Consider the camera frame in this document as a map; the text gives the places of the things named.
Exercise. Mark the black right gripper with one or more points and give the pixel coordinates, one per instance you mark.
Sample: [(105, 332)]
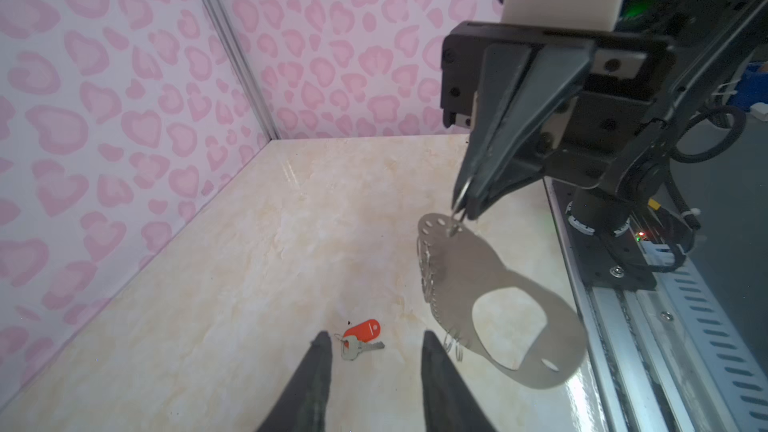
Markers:
[(556, 103)]

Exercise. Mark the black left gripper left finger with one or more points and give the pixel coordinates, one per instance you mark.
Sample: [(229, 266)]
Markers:
[(303, 402)]

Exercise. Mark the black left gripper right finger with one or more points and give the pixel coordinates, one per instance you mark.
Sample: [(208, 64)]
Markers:
[(448, 403)]

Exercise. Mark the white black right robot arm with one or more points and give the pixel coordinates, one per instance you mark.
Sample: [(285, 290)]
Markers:
[(711, 39)]

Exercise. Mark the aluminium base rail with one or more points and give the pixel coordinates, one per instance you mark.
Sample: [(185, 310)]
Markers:
[(664, 359)]

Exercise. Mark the aluminium corner frame post right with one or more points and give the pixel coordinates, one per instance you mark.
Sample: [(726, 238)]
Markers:
[(230, 40)]

